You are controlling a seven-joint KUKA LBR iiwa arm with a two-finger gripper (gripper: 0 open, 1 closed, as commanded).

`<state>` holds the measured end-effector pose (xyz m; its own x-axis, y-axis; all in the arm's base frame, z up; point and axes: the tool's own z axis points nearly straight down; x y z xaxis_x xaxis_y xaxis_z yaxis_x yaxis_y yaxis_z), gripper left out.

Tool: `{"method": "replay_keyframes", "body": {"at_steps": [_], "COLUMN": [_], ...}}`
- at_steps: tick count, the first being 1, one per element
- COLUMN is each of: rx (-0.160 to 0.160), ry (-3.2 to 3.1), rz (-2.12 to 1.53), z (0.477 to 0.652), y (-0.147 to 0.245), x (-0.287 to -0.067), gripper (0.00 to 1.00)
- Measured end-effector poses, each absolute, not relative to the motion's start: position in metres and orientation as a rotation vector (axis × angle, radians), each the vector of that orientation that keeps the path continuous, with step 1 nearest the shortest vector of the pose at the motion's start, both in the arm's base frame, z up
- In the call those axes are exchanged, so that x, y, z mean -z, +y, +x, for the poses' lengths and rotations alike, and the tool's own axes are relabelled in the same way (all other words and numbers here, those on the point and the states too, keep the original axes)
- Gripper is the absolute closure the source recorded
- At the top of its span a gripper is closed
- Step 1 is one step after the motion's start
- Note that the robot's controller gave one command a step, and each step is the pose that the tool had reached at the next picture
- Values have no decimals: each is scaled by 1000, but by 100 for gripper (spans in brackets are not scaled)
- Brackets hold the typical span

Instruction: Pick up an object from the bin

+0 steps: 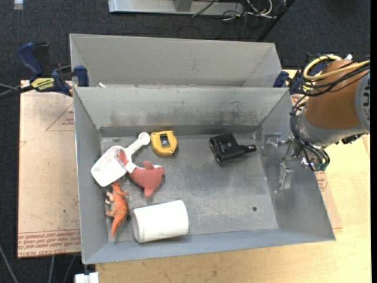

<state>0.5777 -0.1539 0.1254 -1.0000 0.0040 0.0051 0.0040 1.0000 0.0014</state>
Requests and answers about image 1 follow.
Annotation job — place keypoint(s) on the pink plush toy dolphin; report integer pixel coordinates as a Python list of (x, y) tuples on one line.
[(147, 178)]

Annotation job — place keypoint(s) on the grey metal bin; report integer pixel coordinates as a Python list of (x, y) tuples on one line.
[(224, 187)]

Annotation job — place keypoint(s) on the black cylinder on white bracket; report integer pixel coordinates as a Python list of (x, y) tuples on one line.
[(352, 139)]

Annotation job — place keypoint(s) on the black twin-socket car adapter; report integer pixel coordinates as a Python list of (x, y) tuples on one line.
[(228, 149)]

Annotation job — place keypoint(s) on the orange toy dinosaur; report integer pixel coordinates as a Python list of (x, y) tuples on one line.
[(118, 206)]

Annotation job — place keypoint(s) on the white plastic cup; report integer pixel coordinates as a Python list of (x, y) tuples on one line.
[(160, 221)]

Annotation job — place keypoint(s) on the yellow tape measure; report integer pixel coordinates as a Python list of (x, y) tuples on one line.
[(163, 143)]

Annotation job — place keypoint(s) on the white plastic scoop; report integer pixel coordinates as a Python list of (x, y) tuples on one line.
[(107, 168)]

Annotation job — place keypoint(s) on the brown cardboard board, red print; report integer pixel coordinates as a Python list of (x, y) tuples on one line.
[(44, 158)]

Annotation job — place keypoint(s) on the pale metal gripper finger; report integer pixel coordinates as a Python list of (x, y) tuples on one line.
[(285, 177), (274, 141)]

